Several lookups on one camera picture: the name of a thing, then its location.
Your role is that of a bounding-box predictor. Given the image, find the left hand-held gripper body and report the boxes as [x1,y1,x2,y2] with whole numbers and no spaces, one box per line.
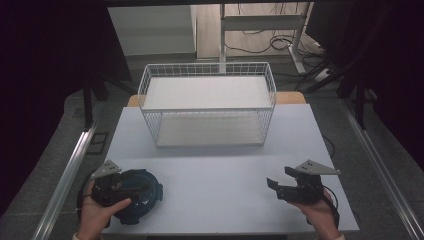
[89,159,134,208]

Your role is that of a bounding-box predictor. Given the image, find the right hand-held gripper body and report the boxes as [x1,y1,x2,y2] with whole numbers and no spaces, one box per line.
[285,159,342,205]

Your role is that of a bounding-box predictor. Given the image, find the dark blue round container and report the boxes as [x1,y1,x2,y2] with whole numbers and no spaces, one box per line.
[114,168,165,226]

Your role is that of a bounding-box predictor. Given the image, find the person's left hand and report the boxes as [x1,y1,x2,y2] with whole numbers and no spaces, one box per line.
[79,180,133,240]

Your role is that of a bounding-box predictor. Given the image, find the person's right hand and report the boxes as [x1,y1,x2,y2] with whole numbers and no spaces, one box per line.
[289,189,344,240]

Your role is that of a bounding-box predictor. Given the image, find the dark floor plate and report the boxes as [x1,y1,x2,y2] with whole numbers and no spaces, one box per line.
[86,131,110,156]

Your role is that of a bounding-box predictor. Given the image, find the wooden table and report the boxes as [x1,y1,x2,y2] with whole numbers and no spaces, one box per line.
[127,91,307,108]

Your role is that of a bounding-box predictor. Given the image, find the black metal stand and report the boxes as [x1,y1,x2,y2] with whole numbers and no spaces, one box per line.
[81,74,138,132]
[301,59,379,131]

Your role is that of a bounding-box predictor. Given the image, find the white power strip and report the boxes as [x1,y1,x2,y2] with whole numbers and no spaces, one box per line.
[312,67,335,83]

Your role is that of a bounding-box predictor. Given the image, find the dark curtain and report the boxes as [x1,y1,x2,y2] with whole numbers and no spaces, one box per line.
[0,0,133,218]
[304,0,424,171]

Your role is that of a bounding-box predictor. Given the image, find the white panel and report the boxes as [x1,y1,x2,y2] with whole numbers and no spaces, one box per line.
[107,4,197,57]

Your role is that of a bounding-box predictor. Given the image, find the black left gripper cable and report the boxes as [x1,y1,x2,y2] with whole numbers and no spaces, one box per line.
[75,169,100,221]

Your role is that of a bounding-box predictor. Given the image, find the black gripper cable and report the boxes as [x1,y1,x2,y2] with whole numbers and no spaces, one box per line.
[75,169,100,221]
[320,184,342,229]

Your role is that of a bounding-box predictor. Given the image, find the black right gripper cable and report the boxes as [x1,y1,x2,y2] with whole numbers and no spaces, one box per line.
[320,184,342,229]

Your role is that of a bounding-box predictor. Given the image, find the aluminium rail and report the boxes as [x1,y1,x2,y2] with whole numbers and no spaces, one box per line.
[343,99,424,240]
[31,128,101,240]

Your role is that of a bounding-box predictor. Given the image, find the thin black cable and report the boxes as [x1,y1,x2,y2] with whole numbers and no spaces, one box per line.
[322,134,336,159]

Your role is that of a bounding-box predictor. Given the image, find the white wire shelf rack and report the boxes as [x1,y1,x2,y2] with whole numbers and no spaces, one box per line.
[137,61,278,149]

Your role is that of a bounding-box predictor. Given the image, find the black floor cables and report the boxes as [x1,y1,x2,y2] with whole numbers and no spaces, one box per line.
[223,28,331,91]

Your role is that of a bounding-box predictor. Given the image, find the white metal desk frame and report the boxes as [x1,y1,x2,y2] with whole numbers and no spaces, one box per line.
[218,2,315,75]

